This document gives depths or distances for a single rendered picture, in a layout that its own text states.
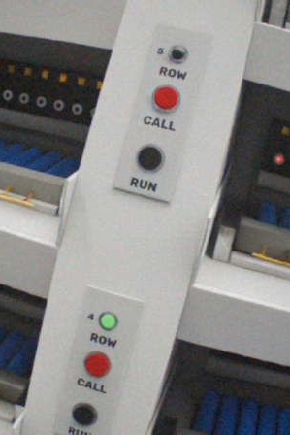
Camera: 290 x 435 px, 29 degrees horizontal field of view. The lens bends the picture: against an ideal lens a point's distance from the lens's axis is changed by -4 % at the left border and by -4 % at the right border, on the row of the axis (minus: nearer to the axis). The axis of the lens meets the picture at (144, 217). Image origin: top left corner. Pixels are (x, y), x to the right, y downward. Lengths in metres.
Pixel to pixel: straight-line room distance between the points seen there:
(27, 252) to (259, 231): 0.18
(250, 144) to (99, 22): 0.23
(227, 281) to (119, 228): 0.08
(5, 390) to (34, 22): 0.32
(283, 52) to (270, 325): 0.19
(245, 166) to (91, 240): 0.24
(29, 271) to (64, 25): 0.19
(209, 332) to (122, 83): 0.19
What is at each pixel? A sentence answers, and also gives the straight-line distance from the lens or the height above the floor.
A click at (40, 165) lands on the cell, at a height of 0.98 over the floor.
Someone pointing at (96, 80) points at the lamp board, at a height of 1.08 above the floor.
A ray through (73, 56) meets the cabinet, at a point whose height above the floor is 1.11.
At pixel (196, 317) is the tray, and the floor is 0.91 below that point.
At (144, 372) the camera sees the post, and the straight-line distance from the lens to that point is 0.40.
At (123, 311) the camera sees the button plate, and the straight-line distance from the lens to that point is 0.39.
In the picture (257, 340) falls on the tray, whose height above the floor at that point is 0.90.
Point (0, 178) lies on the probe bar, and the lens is 0.47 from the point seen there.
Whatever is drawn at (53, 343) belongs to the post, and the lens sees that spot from 0.41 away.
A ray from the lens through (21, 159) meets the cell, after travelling 0.52.
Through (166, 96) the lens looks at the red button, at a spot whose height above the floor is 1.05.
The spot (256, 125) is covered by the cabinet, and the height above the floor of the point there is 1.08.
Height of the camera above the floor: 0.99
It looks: 3 degrees down
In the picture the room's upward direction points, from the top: 15 degrees clockwise
